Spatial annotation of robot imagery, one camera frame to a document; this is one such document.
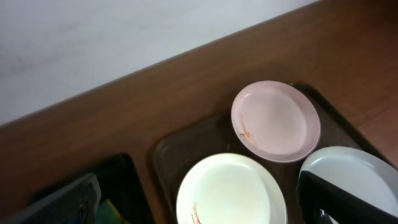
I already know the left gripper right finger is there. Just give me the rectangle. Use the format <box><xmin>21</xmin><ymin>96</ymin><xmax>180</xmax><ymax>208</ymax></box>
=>
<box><xmin>297</xmin><ymin>171</ymin><xmax>397</xmax><ymax>224</ymax></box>

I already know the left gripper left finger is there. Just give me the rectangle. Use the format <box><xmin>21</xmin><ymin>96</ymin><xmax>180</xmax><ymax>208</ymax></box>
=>
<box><xmin>1</xmin><ymin>173</ymin><xmax>101</xmax><ymax>224</ymax></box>

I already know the green yellow sponge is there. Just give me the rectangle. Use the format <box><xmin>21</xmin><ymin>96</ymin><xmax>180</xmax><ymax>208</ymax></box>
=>
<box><xmin>95</xmin><ymin>199</ymin><xmax>130</xmax><ymax>224</ymax></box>

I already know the light blue plate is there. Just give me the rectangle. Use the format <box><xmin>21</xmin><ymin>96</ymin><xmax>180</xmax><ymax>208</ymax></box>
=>
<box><xmin>300</xmin><ymin>146</ymin><xmax>397</xmax><ymax>217</ymax></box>

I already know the cream white plate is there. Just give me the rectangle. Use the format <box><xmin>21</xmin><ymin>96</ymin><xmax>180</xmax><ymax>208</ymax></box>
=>
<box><xmin>175</xmin><ymin>153</ymin><xmax>289</xmax><ymax>224</ymax></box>

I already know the black small tray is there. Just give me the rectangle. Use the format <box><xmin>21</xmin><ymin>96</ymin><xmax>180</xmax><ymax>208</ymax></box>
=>
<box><xmin>29</xmin><ymin>153</ymin><xmax>155</xmax><ymax>224</ymax></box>

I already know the brown serving tray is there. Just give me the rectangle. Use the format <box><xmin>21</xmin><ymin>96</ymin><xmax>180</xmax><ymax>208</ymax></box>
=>
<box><xmin>152</xmin><ymin>82</ymin><xmax>388</xmax><ymax>223</ymax></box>

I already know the pink plate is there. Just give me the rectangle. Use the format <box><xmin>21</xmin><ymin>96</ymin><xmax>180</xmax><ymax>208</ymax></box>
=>
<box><xmin>231</xmin><ymin>80</ymin><xmax>321</xmax><ymax>163</ymax></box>

